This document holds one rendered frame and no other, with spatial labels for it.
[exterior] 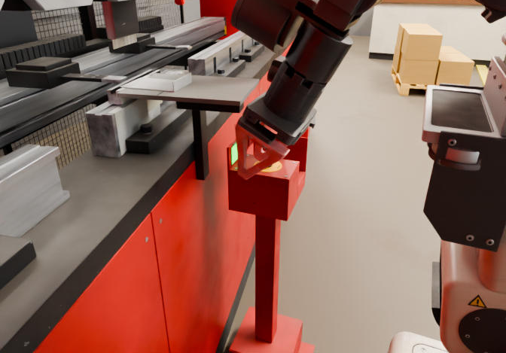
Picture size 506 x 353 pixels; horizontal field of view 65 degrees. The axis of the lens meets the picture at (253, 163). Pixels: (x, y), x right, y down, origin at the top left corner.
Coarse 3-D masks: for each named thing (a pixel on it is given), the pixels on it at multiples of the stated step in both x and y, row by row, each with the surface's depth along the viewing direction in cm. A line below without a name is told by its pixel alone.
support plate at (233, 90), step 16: (192, 80) 91; (208, 80) 91; (224, 80) 91; (240, 80) 91; (256, 80) 91; (128, 96) 81; (144, 96) 80; (160, 96) 79; (176, 96) 79; (192, 96) 79; (208, 96) 79; (224, 96) 79; (240, 96) 79
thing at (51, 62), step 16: (16, 64) 90; (32, 64) 90; (48, 64) 90; (64, 64) 94; (16, 80) 90; (32, 80) 89; (48, 80) 88; (64, 80) 93; (80, 80) 91; (96, 80) 90; (112, 80) 89
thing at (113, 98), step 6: (144, 72) 98; (150, 72) 100; (156, 72) 98; (132, 78) 92; (138, 78) 94; (120, 84) 87; (108, 90) 83; (114, 90) 85; (108, 96) 84; (114, 96) 84; (114, 102) 84; (120, 102) 84
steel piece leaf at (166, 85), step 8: (152, 80) 90; (160, 80) 90; (168, 80) 90; (176, 80) 82; (184, 80) 86; (136, 88) 84; (144, 88) 84; (152, 88) 84; (160, 88) 84; (168, 88) 84; (176, 88) 82
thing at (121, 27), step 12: (132, 0) 85; (108, 12) 78; (120, 12) 81; (132, 12) 85; (108, 24) 80; (120, 24) 82; (132, 24) 86; (108, 36) 81; (120, 36) 82; (132, 36) 88
